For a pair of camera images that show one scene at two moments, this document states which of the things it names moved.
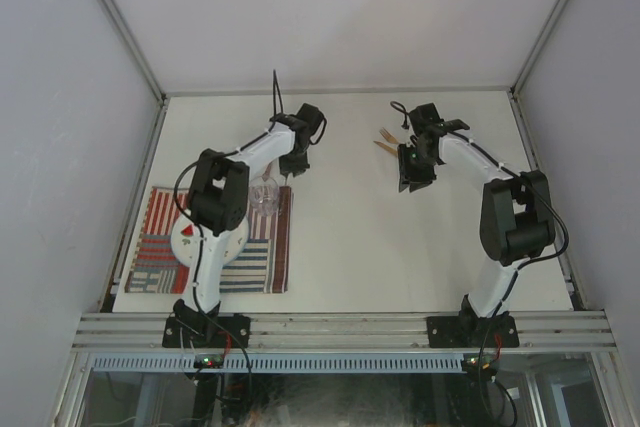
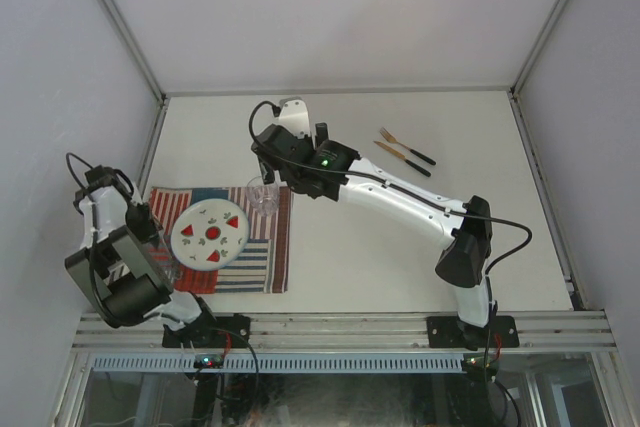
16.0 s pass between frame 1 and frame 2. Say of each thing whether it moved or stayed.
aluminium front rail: stayed
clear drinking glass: stayed
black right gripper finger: moved
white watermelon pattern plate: stayed
